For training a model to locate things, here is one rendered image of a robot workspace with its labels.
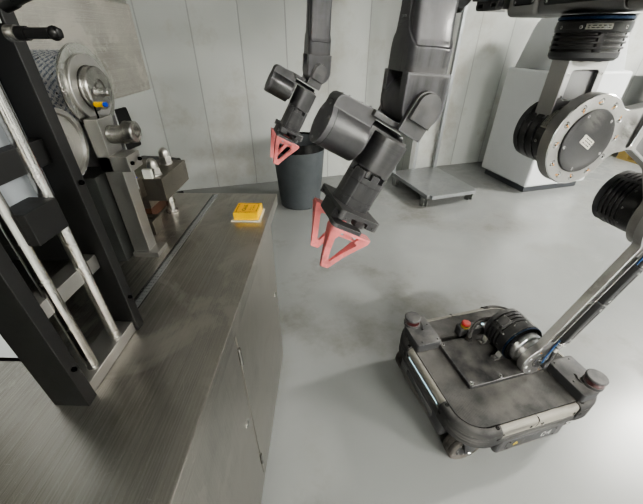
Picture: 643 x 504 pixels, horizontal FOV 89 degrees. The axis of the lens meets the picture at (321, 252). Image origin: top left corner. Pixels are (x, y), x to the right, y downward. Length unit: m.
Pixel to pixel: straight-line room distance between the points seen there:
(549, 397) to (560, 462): 0.27
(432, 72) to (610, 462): 1.62
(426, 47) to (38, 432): 0.68
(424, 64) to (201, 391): 0.52
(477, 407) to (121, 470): 1.14
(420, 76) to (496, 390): 1.22
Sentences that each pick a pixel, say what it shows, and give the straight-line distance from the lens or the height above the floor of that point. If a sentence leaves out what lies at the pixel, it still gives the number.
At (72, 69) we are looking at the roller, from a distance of 0.79.
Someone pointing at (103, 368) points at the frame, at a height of 0.92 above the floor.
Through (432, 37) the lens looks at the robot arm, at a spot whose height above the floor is 1.33.
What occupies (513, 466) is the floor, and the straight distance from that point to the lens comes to 1.62.
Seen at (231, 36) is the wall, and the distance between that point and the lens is 3.46.
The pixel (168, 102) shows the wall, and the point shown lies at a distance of 3.53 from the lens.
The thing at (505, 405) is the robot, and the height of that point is 0.24.
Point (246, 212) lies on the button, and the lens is 0.94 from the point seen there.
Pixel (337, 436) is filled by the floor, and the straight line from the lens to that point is 1.50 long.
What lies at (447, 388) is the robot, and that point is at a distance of 1.40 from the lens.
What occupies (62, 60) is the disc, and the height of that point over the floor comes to 1.30.
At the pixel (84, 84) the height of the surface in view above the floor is 1.26.
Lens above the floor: 1.33
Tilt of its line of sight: 33 degrees down
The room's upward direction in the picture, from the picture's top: straight up
